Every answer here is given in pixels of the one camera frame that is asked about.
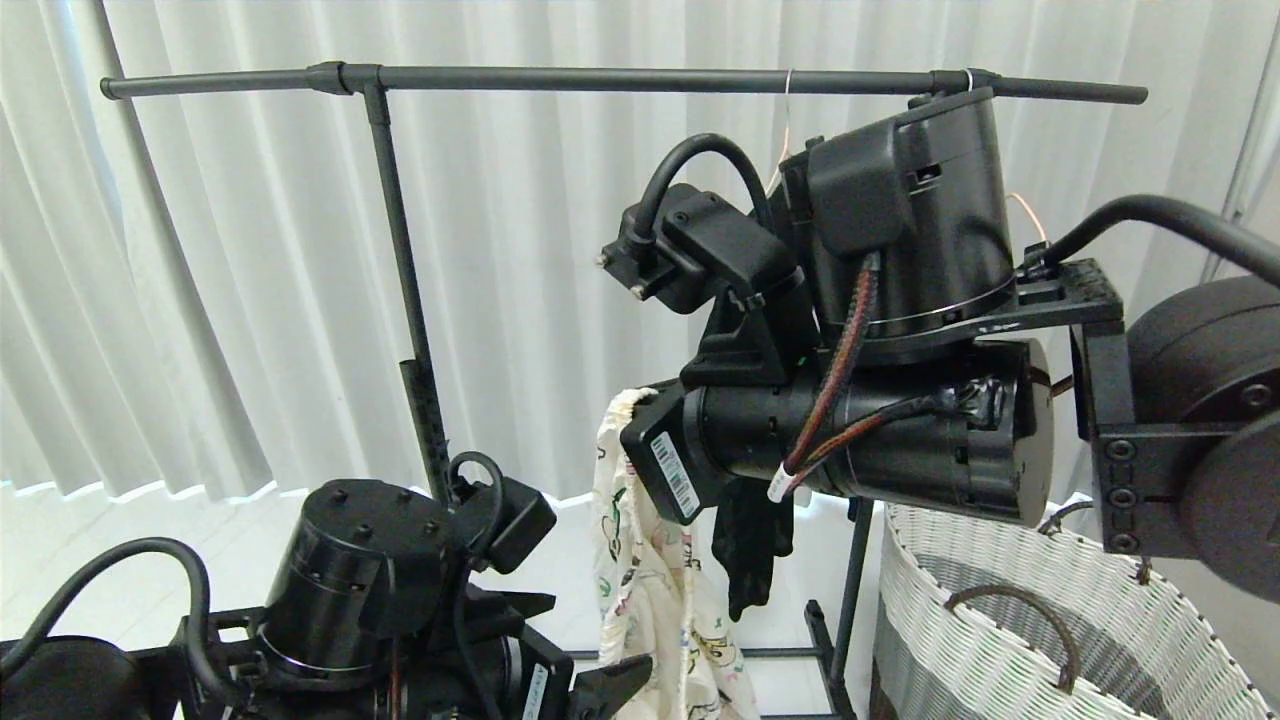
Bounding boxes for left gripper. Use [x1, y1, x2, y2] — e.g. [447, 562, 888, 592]
[395, 590, 654, 720]

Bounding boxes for black clothes rack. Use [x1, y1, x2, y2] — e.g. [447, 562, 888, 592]
[100, 62, 1149, 720]

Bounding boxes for white curtain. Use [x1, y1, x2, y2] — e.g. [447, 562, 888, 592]
[0, 0, 1280, 506]

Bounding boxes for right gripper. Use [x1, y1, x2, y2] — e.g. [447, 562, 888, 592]
[620, 338, 1056, 528]

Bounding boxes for black garment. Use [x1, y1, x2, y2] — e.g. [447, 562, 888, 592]
[710, 478, 798, 623]

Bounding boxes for cream printed garment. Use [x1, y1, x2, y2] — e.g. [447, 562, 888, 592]
[590, 388, 761, 720]

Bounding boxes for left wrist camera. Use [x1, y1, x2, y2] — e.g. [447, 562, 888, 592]
[450, 475, 558, 601]

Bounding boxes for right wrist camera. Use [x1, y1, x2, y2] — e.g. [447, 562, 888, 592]
[597, 183, 821, 391]

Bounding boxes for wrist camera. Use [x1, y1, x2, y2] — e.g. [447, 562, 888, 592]
[450, 475, 558, 601]
[597, 183, 821, 391]

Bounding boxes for pink clothes hanger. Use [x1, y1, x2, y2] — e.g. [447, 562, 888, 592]
[1008, 192, 1049, 245]
[765, 68, 796, 196]

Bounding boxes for white laundry basket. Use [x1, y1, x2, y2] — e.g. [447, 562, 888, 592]
[868, 500, 1273, 720]

